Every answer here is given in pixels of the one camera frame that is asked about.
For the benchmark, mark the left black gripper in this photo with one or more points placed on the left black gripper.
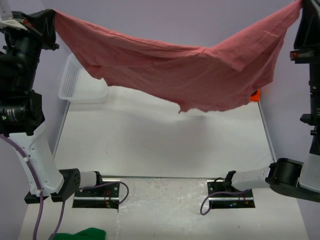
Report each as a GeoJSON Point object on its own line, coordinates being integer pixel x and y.
{"type": "Point", "coordinates": [43, 20]}

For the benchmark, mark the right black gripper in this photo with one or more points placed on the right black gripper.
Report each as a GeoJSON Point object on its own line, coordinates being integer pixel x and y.
{"type": "Point", "coordinates": [307, 33]}

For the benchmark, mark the pink t shirt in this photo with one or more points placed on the pink t shirt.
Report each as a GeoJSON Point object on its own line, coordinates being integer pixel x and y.
{"type": "Point", "coordinates": [218, 78]}

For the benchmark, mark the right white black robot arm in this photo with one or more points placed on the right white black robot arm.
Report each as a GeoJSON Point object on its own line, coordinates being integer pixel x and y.
{"type": "Point", "coordinates": [291, 107]}

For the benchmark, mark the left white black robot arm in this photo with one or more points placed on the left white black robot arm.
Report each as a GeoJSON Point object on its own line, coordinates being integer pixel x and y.
{"type": "Point", "coordinates": [22, 121]}

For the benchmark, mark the white plastic basket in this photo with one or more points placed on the white plastic basket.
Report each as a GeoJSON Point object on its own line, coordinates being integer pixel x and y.
{"type": "Point", "coordinates": [78, 87]}

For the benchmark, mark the folded orange shirt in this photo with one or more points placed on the folded orange shirt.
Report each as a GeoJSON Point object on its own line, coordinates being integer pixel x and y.
{"type": "Point", "coordinates": [256, 96]}

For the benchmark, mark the green cloth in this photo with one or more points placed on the green cloth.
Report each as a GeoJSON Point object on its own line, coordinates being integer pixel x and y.
{"type": "Point", "coordinates": [91, 233]}

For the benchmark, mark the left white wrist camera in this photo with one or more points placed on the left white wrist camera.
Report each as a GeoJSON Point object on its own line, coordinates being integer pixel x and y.
{"type": "Point", "coordinates": [6, 17]}

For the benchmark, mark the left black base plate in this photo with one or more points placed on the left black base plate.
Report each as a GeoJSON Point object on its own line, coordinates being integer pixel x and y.
{"type": "Point", "coordinates": [106, 197]}

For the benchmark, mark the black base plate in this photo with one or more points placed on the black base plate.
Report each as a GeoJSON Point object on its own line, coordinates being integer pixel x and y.
{"type": "Point", "coordinates": [228, 201]}
{"type": "Point", "coordinates": [106, 197]}

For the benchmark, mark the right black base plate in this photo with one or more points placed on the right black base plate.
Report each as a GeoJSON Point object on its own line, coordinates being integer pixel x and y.
{"type": "Point", "coordinates": [228, 201]}

